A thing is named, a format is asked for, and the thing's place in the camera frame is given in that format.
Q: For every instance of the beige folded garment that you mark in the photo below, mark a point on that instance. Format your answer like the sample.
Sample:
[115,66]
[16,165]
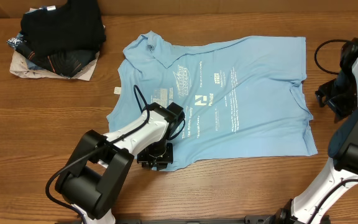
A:
[19,68]

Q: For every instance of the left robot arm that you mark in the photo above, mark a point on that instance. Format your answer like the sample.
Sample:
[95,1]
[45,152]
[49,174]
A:
[94,175]

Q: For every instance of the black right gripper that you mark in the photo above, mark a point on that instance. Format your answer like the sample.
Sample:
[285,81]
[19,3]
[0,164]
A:
[341,107]

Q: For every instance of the light blue printed t-shirt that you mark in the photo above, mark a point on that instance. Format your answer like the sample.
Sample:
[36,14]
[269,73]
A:
[241,98]

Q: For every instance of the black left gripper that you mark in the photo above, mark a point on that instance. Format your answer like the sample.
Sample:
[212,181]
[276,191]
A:
[163,162]

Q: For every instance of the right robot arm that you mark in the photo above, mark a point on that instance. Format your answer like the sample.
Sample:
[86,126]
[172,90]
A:
[340,173]

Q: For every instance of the dark patterned folded garment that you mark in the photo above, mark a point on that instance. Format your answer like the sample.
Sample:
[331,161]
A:
[66,64]

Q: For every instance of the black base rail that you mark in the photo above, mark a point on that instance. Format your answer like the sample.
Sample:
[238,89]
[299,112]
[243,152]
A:
[197,221]

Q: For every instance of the black folded shirt on pile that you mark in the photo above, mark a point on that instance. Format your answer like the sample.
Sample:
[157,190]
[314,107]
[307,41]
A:
[77,25]

